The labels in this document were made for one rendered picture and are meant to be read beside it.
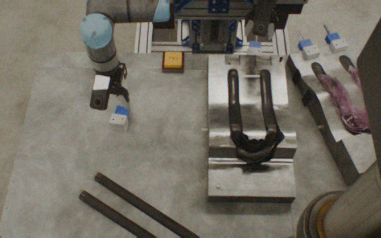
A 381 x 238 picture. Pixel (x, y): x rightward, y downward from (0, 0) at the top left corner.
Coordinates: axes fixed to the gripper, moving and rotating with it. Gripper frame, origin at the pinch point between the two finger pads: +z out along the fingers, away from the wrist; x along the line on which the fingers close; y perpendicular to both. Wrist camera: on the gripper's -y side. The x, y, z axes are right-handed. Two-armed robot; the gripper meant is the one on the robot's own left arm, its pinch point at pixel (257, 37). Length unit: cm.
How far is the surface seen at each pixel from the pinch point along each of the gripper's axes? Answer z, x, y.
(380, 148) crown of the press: -88, -3, -85
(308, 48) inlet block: 4.5, -18.4, 2.1
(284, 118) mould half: 2.1, -11.3, -29.3
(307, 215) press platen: -60, -5, -80
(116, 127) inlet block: 11, 42, -37
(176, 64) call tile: 9.4, 26.9, -9.4
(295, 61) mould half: 7.2, -14.6, -2.0
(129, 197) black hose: 7, 31, -61
